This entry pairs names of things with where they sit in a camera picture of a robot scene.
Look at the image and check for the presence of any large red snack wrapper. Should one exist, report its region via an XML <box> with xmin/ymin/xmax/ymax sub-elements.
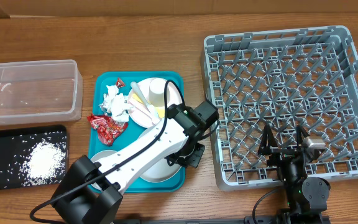
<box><xmin>87</xmin><ymin>114</ymin><xmax>128</xmax><ymax>146</ymax></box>

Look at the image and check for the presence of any grey plastic dishwasher rack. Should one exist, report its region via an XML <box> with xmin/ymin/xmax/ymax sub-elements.
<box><xmin>201</xmin><ymin>26</ymin><xmax>358</xmax><ymax>191</ymax></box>

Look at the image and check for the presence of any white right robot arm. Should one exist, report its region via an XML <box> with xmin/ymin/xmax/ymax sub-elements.
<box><xmin>258</xmin><ymin>125</ymin><xmax>331</xmax><ymax>223</ymax></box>

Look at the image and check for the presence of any white paper cup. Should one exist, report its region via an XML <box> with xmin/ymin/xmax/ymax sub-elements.
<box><xmin>149</xmin><ymin>78</ymin><xmax>167</xmax><ymax>107</ymax></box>

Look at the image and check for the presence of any clear plastic waste bin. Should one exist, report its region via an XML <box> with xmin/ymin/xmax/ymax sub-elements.
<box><xmin>0</xmin><ymin>59</ymin><xmax>83</xmax><ymax>125</ymax></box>

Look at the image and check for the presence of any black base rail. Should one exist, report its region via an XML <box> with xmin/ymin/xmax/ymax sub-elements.
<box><xmin>112</xmin><ymin>215</ymin><xmax>281</xmax><ymax>224</ymax></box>

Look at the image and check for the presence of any pink plastic fork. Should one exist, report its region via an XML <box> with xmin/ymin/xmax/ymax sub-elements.
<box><xmin>128</xmin><ymin>98</ymin><xmax>153</xmax><ymax>123</ymax></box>

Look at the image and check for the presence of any black food waste tray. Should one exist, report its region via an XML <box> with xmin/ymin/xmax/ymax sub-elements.
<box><xmin>0</xmin><ymin>124</ymin><xmax>68</xmax><ymax>190</ymax></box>

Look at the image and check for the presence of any small red candy wrapper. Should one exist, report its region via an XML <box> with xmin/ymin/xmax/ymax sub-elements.
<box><xmin>115</xmin><ymin>78</ymin><xmax>126</xmax><ymax>88</ymax></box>

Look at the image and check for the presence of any grey shallow bowl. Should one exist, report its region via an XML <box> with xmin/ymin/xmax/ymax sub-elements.
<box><xmin>90</xmin><ymin>126</ymin><xmax>183</xmax><ymax>191</ymax></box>

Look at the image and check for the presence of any yellow plastic spoon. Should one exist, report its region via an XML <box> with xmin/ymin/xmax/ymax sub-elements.
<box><xmin>132</xmin><ymin>93</ymin><xmax>165</xmax><ymax>118</ymax></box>

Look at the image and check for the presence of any pink round plate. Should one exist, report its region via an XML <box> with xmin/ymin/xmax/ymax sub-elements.
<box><xmin>127</xmin><ymin>78</ymin><xmax>182</xmax><ymax>128</ymax></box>

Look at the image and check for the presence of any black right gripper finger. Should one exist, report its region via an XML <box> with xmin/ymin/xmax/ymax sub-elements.
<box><xmin>296</xmin><ymin>125</ymin><xmax>310</xmax><ymax>146</ymax></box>
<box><xmin>257</xmin><ymin>124</ymin><xmax>278</xmax><ymax>156</ymax></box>

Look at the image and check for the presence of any white rice pile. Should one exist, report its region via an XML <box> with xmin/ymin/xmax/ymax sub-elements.
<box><xmin>4</xmin><ymin>136</ymin><xmax>68</xmax><ymax>187</ymax></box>

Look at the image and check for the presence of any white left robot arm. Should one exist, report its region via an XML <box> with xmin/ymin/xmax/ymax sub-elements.
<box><xmin>52</xmin><ymin>101</ymin><xmax>219</xmax><ymax>223</ymax></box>

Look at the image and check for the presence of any teal plastic serving tray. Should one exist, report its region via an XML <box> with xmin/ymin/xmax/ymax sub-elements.
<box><xmin>87</xmin><ymin>71</ymin><xmax>186</xmax><ymax>194</ymax></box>

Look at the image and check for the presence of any white napkin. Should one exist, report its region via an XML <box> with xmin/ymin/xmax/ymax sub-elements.
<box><xmin>99</xmin><ymin>85</ymin><xmax>133</xmax><ymax>122</ymax></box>

